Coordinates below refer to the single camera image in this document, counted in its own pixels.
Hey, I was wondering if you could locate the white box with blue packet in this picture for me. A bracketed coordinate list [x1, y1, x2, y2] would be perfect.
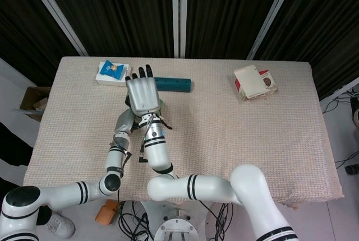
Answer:
[95, 62, 132, 87]

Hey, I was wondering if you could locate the pink waffle tablecloth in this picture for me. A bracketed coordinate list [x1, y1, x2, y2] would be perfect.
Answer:
[22, 56, 345, 211]

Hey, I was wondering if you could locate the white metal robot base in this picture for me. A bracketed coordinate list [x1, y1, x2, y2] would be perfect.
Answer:
[139, 200, 215, 241]

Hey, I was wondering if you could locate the orange floor object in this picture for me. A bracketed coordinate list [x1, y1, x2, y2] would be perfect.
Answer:
[95, 199, 121, 224]

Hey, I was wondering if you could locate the black wrist cable with plug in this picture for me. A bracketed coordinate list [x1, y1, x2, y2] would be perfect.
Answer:
[137, 137, 149, 164]

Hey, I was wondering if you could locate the red and white carton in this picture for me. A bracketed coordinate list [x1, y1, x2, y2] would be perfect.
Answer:
[233, 65, 279, 102]

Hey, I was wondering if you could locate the black pleated curtain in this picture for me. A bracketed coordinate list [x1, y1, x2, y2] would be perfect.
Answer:
[184, 0, 289, 60]
[254, 0, 359, 100]
[0, 0, 77, 87]
[36, 0, 175, 57]

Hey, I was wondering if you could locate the brown cardboard box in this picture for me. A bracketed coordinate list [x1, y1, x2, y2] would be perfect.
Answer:
[19, 86, 52, 123]

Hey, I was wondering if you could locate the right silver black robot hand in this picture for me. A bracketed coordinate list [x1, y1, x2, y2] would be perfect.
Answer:
[125, 63, 163, 116]

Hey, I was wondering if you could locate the teal rounded block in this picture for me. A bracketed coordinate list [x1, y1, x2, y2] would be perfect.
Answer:
[153, 77, 192, 94]

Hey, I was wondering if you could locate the blue snack packet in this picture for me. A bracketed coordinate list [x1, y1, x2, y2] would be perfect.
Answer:
[100, 59, 126, 81]

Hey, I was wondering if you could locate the grey metal frame post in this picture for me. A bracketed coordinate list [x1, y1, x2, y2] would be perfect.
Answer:
[246, 0, 300, 60]
[171, 0, 187, 59]
[21, 0, 89, 57]

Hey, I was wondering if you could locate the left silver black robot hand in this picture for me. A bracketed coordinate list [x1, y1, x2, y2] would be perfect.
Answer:
[114, 98, 140, 135]

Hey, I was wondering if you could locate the white sneaker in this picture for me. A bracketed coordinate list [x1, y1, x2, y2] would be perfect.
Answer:
[45, 210, 76, 239]

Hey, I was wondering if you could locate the black floor device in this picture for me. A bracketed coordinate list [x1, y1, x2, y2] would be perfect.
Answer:
[349, 96, 359, 126]

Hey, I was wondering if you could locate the black floor cable bundle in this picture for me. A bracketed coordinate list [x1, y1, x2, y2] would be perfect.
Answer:
[118, 200, 154, 241]

